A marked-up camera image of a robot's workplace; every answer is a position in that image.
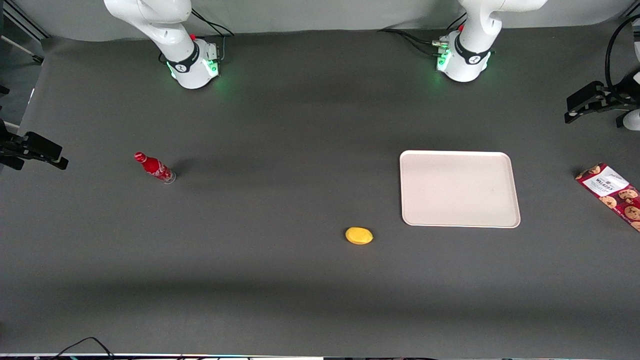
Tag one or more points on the beige rectangular tray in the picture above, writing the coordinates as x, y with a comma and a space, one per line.
459, 189

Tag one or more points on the red soda bottle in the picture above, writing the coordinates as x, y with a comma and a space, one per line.
155, 168

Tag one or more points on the grey metal frame rail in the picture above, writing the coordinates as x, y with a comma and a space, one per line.
22, 25

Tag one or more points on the red cookie box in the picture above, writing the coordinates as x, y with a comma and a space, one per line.
616, 191

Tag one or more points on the yellow lemon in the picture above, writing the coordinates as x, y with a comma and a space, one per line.
359, 236

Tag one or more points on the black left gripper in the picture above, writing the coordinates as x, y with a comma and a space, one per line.
621, 93

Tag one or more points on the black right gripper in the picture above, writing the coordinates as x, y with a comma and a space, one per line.
6, 148

